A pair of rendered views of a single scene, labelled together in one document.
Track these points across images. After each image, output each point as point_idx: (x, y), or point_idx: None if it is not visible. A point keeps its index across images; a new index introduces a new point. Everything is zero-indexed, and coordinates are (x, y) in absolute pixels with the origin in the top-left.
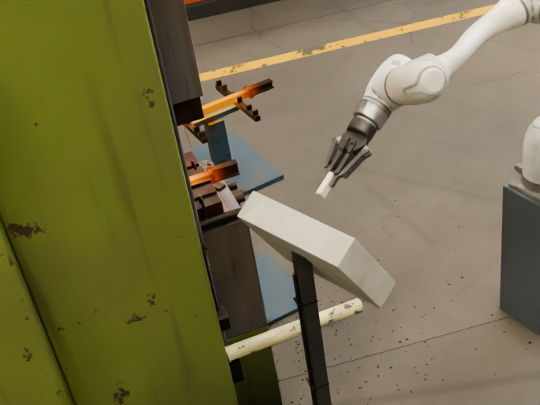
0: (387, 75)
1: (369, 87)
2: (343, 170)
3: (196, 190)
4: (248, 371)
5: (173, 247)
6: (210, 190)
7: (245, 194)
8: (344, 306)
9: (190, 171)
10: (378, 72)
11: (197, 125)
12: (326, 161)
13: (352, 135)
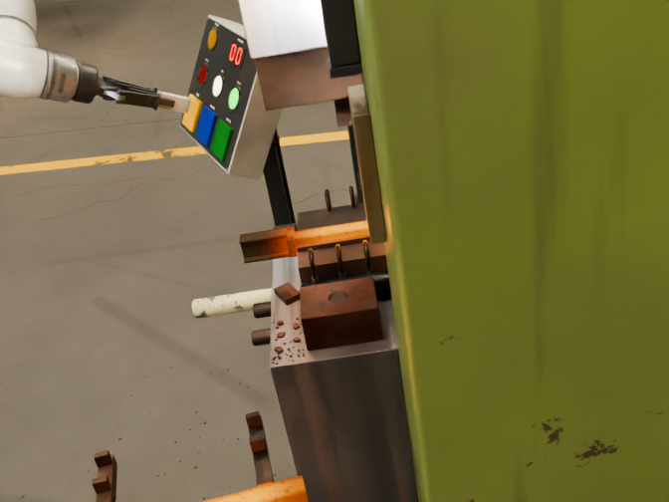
0: (14, 18)
1: (35, 51)
2: (145, 87)
3: (327, 225)
4: None
5: None
6: (305, 223)
7: None
8: (214, 297)
9: (322, 259)
10: (8, 37)
11: (253, 439)
12: (152, 95)
13: (101, 82)
